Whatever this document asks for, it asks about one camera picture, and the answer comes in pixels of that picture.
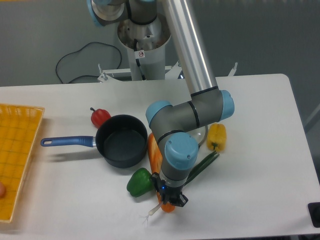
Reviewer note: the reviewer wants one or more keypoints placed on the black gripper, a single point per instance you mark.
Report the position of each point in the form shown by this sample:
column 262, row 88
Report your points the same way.
column 170, row 190

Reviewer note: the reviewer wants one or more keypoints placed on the green onion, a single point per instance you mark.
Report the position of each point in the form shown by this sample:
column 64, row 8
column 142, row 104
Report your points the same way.
column 194, row 173

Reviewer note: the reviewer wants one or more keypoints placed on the green bell pepper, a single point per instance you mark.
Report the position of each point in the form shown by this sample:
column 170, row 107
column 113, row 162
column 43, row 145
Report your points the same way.
column 139, row 183

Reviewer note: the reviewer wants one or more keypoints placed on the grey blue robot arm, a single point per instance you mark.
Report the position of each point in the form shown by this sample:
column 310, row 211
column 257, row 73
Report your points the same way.
column 170, row 124

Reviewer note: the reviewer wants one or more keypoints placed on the orange baguette bread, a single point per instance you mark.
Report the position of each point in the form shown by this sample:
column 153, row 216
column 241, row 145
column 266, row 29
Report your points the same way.
column 155, row 161

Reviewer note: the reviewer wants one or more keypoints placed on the glass pot lid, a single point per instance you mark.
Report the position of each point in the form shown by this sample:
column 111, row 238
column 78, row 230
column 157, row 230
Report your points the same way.
column 200, row 134

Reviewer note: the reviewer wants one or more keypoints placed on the yellow bell pepper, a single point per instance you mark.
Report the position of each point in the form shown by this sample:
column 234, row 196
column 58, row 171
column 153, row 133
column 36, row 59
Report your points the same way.
column 216, row 137

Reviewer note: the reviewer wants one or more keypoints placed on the red bell pepper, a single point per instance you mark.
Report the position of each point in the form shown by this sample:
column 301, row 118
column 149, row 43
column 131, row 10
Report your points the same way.
column 99, row 116

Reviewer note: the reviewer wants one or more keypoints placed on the black device at edge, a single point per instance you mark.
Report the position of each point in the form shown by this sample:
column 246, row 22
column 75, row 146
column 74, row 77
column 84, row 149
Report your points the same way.
column 314, row 212

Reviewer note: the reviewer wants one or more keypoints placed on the yellow woven basket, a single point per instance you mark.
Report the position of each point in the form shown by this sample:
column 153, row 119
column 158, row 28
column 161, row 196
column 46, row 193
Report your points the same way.
column 19, row 125

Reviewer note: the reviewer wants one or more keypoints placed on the black saucepan blue handle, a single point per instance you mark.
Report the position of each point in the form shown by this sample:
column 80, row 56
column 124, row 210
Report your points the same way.
column 122, row 140

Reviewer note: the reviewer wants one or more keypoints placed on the white metal base frame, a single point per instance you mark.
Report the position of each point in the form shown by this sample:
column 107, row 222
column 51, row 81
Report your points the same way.
column 124, row 74

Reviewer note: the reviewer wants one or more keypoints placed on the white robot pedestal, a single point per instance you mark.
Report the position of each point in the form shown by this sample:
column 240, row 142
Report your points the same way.
column 145, row 46

